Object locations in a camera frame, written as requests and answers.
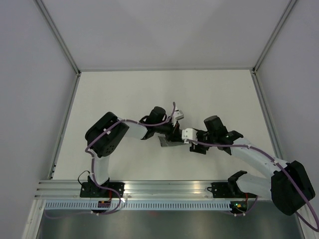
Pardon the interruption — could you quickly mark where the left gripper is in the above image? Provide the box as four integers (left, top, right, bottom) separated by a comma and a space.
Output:
155, 119, 184, 143

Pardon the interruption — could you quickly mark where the grey cloth napkin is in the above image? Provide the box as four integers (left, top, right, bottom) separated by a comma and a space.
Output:
158, 135, 189, 147

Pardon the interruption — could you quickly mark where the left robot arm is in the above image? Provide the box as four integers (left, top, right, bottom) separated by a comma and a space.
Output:
85, 107, 184, 197

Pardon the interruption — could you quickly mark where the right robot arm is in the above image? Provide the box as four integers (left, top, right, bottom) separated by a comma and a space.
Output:
182, 116, 316, 216

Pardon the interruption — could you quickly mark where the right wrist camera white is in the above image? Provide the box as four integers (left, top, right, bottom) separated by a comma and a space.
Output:
181, 128, 197, 145

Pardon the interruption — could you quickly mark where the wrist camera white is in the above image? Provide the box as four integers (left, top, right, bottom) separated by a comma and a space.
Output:
171, 109, 184, 125
181, 128, 197, 145

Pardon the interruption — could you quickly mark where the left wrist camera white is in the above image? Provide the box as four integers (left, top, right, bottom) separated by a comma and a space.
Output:
171, 109, 184, 125

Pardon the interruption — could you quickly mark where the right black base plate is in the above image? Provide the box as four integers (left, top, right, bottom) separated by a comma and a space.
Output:
207, 182, 257, 199

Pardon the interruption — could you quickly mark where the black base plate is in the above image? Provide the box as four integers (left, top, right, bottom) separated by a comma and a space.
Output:
207, 182, 257, 199
80, 181, 125, 198

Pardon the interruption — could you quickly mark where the right side aluminium rail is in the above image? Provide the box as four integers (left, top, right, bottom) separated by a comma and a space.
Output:
250, 70, 285, 159

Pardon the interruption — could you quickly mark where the aluminium rail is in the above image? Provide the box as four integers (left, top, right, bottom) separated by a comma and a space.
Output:
250, 70, 285, 159
46, 72, 82, 180
34, 179, 307, 200

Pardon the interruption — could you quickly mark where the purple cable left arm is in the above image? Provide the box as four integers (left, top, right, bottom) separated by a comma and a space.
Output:
44, 101, 176, 220

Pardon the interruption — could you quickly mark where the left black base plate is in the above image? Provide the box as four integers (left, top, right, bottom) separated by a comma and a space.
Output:
80, 181, 125, 198

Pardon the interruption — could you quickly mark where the left side aluminium rail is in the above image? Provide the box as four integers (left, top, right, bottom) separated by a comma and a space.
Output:
46, 72, 82, 180

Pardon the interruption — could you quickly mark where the aluminium front rail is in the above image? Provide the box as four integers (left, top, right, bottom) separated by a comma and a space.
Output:
34, 179, 307, 200

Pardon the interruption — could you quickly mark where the white slotted cable duct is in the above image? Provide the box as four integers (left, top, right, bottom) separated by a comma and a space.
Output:
45, 200, 231, 211

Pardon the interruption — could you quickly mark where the right aluminium frame post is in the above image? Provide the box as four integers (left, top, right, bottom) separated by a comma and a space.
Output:
251, 0, 299, 75

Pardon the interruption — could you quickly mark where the aluminium frame post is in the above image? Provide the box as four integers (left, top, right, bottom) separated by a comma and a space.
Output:
251, 0, 299, 75
33, 0, 81, 76

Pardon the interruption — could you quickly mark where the left aluminium frame post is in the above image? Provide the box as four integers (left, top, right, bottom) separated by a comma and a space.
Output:
33, 0, 81, 76

